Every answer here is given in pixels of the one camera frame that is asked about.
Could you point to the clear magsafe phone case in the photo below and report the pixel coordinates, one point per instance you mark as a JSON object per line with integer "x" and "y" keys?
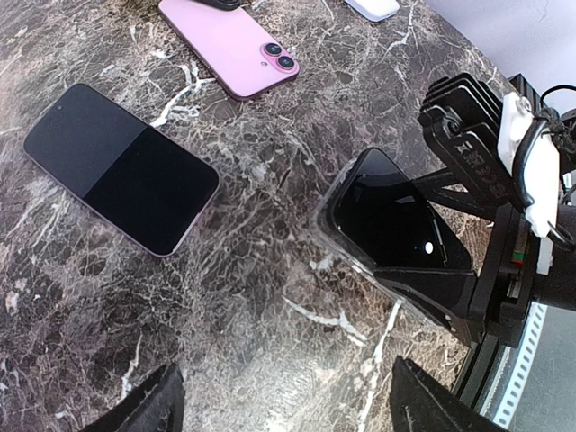
{"x": 326, "y": 234}

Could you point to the black phone case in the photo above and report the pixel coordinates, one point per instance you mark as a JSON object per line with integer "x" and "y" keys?
{"x": 224, "y": 5}

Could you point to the black phone purple edge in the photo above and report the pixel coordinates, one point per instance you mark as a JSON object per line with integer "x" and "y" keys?
{"x": 130, "y": 174}

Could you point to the pink phone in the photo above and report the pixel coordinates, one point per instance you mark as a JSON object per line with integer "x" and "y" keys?
{"x": 245, "y": 59}

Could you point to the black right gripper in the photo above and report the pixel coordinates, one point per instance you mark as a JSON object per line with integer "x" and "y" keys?
{"x": 516, "y": 271}

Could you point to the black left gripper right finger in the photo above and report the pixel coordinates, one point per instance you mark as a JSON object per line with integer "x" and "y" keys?
{"x": 420, "y": 403}

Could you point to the white slotted cable duct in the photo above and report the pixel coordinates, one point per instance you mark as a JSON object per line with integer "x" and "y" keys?
{"x": 519, "y": 364}

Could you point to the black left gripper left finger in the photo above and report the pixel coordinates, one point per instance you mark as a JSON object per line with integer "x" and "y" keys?
{"x": 157, "y": 404}

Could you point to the lilac phone case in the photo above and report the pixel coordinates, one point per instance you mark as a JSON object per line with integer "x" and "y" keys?
{"x": 375, "y": 11}

